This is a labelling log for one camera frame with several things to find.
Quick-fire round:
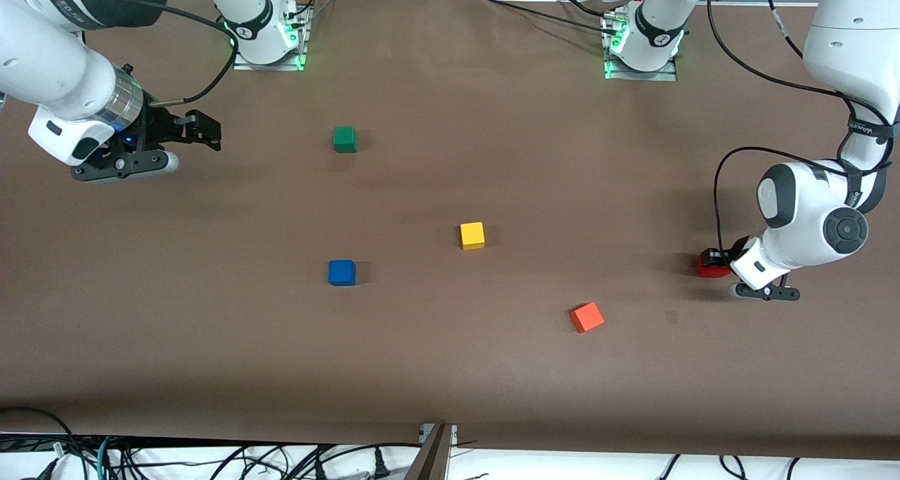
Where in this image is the brown table cover mat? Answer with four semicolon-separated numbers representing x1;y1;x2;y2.
0;0;900;461

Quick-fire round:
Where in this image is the red cube block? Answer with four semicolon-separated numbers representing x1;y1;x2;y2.
697;252;733;278

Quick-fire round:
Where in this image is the dark camera support pole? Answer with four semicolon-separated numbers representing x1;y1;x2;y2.
404;425;454;480

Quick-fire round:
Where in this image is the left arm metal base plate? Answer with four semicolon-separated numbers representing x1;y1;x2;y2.
603;15;679;82

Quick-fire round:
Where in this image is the black cable across mat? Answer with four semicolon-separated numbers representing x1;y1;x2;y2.
482;0;623;35

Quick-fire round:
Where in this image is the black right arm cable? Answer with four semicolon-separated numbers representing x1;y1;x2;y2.
77;0;238;108

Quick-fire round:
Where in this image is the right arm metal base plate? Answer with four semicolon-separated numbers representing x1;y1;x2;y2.
232;6;311;72

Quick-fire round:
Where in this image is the orange cube block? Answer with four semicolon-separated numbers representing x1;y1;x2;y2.
570;302;605;334

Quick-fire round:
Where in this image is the black looped floor cable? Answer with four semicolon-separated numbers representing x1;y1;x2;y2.
0;407;89;467

